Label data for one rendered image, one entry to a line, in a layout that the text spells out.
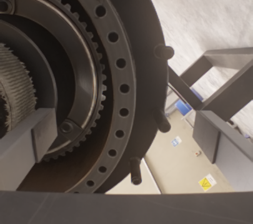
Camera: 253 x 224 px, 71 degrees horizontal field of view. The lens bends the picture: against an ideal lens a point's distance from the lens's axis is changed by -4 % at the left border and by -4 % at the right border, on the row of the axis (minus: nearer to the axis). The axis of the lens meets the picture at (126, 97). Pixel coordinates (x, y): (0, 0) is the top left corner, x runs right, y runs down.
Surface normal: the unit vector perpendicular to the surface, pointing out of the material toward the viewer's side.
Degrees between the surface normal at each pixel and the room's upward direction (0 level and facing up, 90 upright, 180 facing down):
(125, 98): 90
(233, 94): 90
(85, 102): 90
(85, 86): 90
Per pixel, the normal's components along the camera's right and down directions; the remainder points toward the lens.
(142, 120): 0.02, 0.29
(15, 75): 0.93, -0.35
